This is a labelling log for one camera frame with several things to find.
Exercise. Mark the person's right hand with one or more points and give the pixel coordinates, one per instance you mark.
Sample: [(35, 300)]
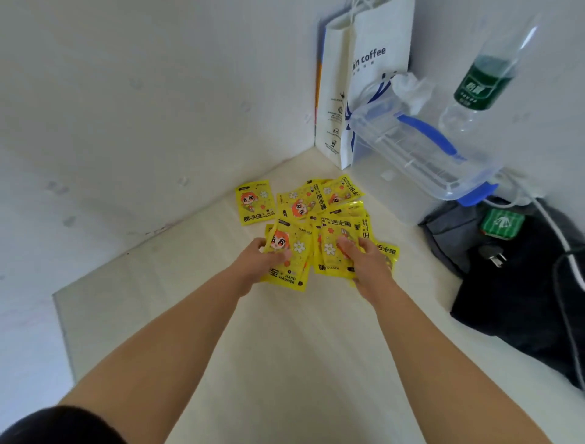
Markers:
[(370, 270)]

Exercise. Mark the person's left hand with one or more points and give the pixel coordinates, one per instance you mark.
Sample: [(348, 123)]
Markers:
[(256, 267)]

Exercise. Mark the person's right thumb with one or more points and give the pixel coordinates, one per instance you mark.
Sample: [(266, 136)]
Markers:
[(346, 246)]

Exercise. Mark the person's left thumb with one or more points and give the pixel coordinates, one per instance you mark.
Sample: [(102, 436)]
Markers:
[(282, 255)]

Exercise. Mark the yellow cartoon sachet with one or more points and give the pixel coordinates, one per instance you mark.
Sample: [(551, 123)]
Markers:
[(292, 267), (330, 251)]

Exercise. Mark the person's left forearm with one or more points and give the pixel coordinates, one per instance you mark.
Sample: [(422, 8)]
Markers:
[(164, 361)]

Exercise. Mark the person's right forearm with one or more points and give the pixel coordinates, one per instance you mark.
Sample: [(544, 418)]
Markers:
[(438, 370)]

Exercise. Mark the pile of yellow packets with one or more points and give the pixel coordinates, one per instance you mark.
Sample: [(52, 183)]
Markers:
[(301, 201)]

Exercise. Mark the black power plug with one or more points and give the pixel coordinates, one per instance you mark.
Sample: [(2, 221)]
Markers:
[(494, 256)]

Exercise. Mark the green tissue pack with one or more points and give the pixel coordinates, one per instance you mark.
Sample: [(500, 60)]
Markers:
[(502, 223)]

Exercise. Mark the white paper carrier bag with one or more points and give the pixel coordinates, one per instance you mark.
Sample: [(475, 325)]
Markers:
[(365, 77)]

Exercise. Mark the crumpled white tissue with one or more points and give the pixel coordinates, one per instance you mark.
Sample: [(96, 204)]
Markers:
[(411, 89)]

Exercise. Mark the black fabric bag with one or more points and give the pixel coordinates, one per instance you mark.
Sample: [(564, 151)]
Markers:
[(516, 292)]

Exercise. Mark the clear bottle green label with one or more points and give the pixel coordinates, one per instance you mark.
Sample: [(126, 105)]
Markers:
[(486, 82)]

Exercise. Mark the black sleeve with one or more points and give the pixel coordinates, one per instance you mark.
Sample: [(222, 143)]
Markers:
[(59, 427)]

